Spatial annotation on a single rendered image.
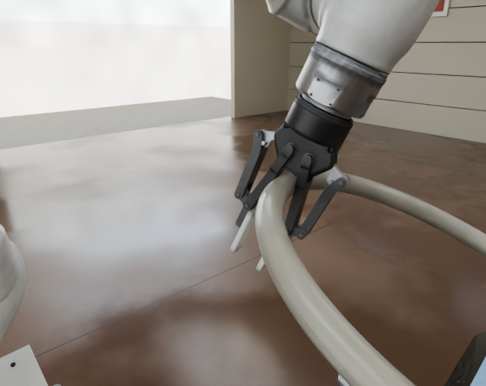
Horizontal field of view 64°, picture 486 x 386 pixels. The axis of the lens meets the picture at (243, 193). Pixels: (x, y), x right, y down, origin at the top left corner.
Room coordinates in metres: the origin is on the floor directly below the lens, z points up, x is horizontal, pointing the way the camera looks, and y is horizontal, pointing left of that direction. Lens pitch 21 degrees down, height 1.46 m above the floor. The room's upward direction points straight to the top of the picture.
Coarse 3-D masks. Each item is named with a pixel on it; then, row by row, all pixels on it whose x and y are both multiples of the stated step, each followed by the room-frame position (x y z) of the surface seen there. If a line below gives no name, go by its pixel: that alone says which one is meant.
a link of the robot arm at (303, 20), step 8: (272, 0) 0.56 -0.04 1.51; (280, 0) 0.55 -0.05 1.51; (288, 0) 0.54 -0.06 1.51; (296, 0) 0.54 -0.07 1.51; (304, 0) 0.53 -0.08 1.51; (272, 8) 0.57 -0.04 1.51; (280, 8) 0.56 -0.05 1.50; (288, 8) 0.55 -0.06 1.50; (296, 8) 0.54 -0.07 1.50; (304, 8) 0.54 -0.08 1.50; (280, 16) 0.57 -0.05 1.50; (288, 16) 0.56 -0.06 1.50; (296, 16) 0.55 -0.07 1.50; (304, 16) 0.54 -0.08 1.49; (312, 16) 0.53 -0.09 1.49; (296, 24) 0.56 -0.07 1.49; (304, 24) 0.55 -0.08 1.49; (312, 24) 0.54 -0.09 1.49; (312, 32) 0.57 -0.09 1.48
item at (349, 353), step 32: (288, 192) 0.43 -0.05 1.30; (352, 192) 0.57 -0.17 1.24; (384, 192) 0.58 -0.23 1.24; (256, 224) 0.35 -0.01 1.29; (448, 224) 0.56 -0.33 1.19; (288, 256) 0.28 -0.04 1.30; (288, 288) 0.26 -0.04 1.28; (320, 320) 0.22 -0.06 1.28; (320, 352) 0.22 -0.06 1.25; (352, 352) 0.20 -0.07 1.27; (352, 384) 0.19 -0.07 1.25; (384, 384) 0.18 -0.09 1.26
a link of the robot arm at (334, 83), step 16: (320, 48) 0.44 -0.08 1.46; (304, 64) 0.46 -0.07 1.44; (320, 64) 0.43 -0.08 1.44; (336, 64) 0.42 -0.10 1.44; (352, 64) 0.41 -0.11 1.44; (304, 80) 0.44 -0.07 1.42; (320, 80) 0.43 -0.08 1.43; (336, 80) 0.42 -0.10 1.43; (352, 80) 0.41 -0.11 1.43; (368, 80) 0.42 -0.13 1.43; (384, 80) 0.43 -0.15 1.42; (304, 96) 0.45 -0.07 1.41; (320, 96) 0.43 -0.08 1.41; (336, 96) 0.42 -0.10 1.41; (352, 96) 0.42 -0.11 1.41; (368, 96) 0.42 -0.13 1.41; (336, 112) 0.43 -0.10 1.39; (352, 112) 0.42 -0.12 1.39
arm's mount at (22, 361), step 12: (24, 348) 0.58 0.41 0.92; (0, 360) 0.55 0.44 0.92; (12, 360) 0.55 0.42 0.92; (24, 360) 0.55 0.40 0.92; (36, 360) 0.55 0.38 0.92; (0, 372) 0.52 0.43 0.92; (12, 372) 0.52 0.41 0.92; (24, 372) 0.52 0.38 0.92; (36, 372) 0.52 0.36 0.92; (0, 384) 0.50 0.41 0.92; (12, 384) 0.50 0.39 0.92; (24, 384) 0.50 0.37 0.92; (36, 384) 0.50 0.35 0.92
